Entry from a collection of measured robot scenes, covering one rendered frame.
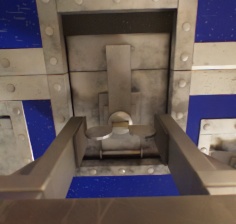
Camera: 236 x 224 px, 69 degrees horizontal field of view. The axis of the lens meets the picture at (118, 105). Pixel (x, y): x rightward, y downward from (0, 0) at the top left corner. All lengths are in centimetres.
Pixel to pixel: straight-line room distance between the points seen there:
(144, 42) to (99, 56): 4
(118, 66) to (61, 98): 6
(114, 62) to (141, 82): 3
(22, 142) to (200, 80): 18
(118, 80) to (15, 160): 15
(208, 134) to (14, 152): 21
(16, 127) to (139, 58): 14
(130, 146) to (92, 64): 10
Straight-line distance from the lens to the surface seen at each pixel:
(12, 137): 22
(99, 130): 15
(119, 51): 16
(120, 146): 19
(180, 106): 17
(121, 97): 16
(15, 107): 19
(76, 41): 17
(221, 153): 22
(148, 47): 17
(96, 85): 17
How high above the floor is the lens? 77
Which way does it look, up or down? 1 degrees down
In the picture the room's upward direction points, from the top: 88 degrees clockwise
